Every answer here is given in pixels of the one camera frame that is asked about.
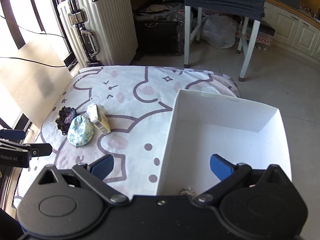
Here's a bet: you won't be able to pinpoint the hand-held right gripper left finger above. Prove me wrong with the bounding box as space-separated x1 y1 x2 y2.
36 154 130 205

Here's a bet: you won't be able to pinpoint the white ribbed suitcase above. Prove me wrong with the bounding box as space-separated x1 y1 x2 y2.
57 0 139 67

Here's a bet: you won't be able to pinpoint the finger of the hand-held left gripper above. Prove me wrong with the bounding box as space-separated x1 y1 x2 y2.
25 143 53 157
0 129 26 141

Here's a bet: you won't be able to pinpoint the white frame chair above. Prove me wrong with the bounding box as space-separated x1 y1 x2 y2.
184 5 260 82

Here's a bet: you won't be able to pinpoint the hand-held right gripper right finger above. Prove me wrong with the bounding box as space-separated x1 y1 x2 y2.
194 154 291 205

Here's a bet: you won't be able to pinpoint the black fabric bag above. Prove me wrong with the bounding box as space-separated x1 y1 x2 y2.
134 4 185 55

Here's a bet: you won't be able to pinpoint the cream kitchen cabinets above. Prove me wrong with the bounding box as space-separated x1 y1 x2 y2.
262 0 320 63

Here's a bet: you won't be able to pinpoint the wooden tag rope keychain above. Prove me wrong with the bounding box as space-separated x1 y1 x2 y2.
178 186 198 196

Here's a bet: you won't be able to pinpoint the white cardboard box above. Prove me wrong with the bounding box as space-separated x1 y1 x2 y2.
155 89 292 197

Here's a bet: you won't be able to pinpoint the dark low bench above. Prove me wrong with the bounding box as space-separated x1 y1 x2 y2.
257 25 276 38

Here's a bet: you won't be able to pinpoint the dark purple scrunchie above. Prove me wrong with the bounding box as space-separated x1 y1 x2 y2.
55 107 77 136

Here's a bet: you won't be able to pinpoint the blue floral cloth pouch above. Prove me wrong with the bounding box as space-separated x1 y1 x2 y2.
67 115 94 147

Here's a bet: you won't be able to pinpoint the black cable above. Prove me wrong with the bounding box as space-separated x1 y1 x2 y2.
0 56 68 68
0 15 68 39

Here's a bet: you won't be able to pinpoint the translucent plastic bag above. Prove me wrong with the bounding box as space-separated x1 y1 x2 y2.
200 14 237 49

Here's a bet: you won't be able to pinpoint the printed cartoon blanket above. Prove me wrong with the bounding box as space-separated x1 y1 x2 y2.
12 65 240 209

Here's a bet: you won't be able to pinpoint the beige cardboard sheet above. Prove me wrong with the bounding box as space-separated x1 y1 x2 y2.
0 41 72 128

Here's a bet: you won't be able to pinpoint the small beige carton keychain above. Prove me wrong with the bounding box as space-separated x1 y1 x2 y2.
87 96 111 135

